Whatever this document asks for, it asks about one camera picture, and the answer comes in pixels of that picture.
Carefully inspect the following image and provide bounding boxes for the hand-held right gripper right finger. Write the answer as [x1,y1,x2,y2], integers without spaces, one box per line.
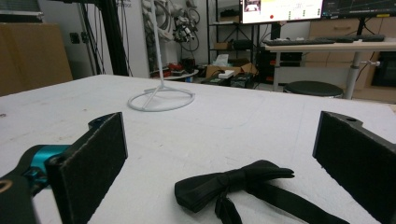
[312,110,396,224]

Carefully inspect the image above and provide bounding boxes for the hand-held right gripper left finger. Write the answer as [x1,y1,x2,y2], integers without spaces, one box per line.
[44,111,129,224]

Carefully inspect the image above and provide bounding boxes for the white wire stand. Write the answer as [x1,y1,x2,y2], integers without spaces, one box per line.
[127,0,196,113]

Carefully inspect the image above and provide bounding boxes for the black bow tie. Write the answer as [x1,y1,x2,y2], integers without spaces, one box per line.
[174,160,351,224]

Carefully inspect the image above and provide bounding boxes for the round black stool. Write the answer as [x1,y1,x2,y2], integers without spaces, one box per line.
[282,80,345,99]

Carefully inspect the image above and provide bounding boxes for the light wooden desk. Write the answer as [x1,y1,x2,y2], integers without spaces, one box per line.
[263,40,396,101]

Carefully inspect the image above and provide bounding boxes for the wooden drawer cabinet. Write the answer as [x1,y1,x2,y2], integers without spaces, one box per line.
[304,17,396,104]

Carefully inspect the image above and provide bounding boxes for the black keyboard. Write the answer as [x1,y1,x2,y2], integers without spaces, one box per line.
[262,37,336,47]
[314,34,387,44]

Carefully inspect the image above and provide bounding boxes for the brown cardboard panel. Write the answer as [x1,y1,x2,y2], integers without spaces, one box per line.
[0,21,74,97]

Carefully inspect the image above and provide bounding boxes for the black metal stand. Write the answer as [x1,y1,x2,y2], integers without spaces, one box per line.
[59,0,130,77]

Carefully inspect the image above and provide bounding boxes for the dark computer monitor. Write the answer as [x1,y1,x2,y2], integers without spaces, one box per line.
[321,0,396,19]

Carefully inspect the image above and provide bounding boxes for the open cardboard box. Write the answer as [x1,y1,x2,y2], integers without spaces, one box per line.
[205,57,259,78]

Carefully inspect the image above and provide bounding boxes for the bright computer monitor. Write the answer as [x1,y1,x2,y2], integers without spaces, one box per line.
[238,0,325,25]

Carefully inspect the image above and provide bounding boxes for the black metal shelf rack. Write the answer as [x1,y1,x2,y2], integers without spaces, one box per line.
[205,0,262,65]

